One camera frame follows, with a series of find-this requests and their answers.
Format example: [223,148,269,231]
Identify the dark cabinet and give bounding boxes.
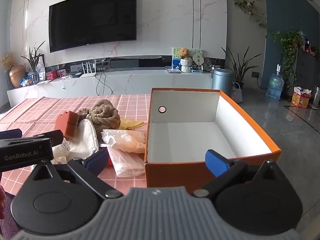
[282,47,320,100]

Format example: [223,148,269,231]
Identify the white crumpled plastic bag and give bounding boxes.
[51,140,73,164]

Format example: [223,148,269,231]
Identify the black television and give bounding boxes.
[49,0,137,53]

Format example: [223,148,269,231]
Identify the crochet toys display box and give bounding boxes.
[172,47,203,70]

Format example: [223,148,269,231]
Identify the white marble TV cabinet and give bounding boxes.
[7,67,213,105]

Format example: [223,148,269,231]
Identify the blue water bottle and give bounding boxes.
[265,64,285,102]

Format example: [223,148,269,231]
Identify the teddy bear on stand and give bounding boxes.
[180,57,192,73]

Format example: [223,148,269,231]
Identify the clear mesh plastic bag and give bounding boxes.
[107,148,146,178]

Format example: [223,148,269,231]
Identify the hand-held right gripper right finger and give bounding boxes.
[192,149,285,200]

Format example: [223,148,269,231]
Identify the pink checked tablecloth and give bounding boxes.
[0,94,155,195]

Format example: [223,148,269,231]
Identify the yellow cloth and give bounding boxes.
[120,120,146,130]

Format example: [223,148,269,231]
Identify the brown knotted rope towel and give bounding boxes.
[76,99,121,132]

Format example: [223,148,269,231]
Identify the plant in glass vase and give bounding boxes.
[21,41,46,84]

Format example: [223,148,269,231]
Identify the woven basket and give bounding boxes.
[231,82,243,103]

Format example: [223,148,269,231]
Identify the tall leafy potted plant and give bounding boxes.
[221,46,262,90]

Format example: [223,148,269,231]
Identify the orange sponge block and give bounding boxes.
[55,111,80,140]

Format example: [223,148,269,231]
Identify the purple fuzzy cloth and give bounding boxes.
[0,195,15,240]

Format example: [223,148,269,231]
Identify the grey metal trash can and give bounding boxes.
[211,67,234,97]

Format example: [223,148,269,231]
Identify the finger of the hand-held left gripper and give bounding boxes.
[22,130,63,147]
[0,129,23,140]

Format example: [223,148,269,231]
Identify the hanging ivy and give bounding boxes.
[232,0,267,29]

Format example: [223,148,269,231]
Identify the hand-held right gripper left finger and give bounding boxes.
[30,148,124,201]

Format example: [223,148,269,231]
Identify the dried yellow flowers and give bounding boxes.
[1,52,15,69]

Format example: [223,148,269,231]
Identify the orange cardboard box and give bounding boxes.
[144,88,281,193]

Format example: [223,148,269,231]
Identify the black photo frame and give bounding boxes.
[32,54,45,80]

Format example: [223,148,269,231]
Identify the black cable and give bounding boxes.
[96,65,113,95]

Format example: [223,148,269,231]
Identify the bronze vase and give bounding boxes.
[9,64,27,88]

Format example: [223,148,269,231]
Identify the white router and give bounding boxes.
[79,59,97,78]

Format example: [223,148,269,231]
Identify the white round fan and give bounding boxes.
[192,54,203,70]

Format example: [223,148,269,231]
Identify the trailing green plant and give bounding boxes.
[267,30,302,90]

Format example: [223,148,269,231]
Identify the white fluffy cloth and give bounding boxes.
[67,119,99,160]

